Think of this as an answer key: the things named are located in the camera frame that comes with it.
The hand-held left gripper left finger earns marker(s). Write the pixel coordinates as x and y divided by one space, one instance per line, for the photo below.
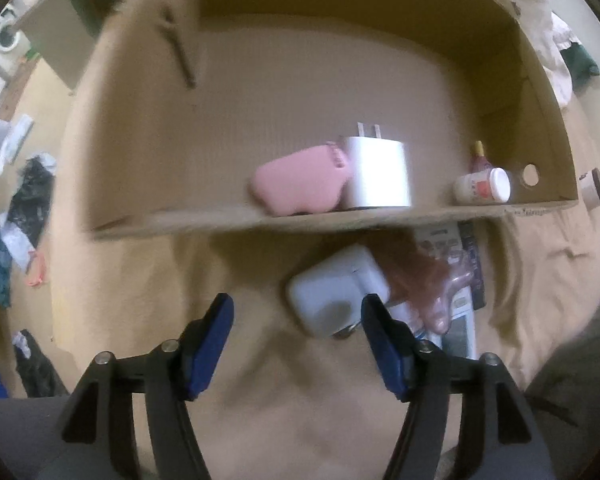
207 355

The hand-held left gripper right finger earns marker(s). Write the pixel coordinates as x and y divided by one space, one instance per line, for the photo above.
387 355

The white remote control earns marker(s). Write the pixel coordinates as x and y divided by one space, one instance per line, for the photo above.
460 332

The translucent pink hair clip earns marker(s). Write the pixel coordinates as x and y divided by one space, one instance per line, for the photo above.
425 280

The white earbud case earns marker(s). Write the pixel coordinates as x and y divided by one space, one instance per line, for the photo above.
330 290

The black stick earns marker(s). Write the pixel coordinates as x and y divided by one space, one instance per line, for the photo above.
475 265

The white charger plug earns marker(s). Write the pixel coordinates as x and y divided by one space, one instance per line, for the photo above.
377 175

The white bottle red label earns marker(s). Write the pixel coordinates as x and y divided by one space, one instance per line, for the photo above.
480 187

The pink pig-shaped toy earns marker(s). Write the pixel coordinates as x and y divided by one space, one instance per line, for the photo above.
300 180

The small purple gold-capped bottle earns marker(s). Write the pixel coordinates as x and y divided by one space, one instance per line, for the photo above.
482 160

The cardboard box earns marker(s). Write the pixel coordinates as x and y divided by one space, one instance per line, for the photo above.
290 85

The dark crumpled bag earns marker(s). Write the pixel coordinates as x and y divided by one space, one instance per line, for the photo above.
40 370

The small pink plastic item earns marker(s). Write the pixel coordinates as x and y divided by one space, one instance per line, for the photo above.
36 270

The person's grey pants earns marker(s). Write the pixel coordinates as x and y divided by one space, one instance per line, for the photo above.
10 435

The black plastic bag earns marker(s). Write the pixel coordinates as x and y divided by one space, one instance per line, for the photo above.
30 195

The white jar brown lid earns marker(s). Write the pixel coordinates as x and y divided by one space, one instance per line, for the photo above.
592 190

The white papers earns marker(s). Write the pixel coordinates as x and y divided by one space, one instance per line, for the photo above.
15 145

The white nightstand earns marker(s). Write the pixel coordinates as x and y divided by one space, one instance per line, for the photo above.
60 40

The dark green cushion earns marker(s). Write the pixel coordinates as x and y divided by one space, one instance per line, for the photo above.
584 65

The white washing machine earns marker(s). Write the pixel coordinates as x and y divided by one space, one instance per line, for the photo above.
2 40

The cream duvet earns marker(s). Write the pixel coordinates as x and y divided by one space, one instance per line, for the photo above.
540 5

